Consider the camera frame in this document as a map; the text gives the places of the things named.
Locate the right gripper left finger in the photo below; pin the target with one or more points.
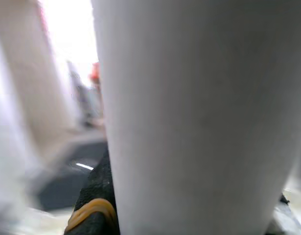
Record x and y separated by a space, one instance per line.
99 181

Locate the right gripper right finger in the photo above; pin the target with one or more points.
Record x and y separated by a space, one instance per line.
284 220

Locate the white plastic children table top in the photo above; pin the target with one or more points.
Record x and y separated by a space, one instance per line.
23 222

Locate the yellow rubber band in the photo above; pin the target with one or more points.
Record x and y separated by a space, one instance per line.
91 205

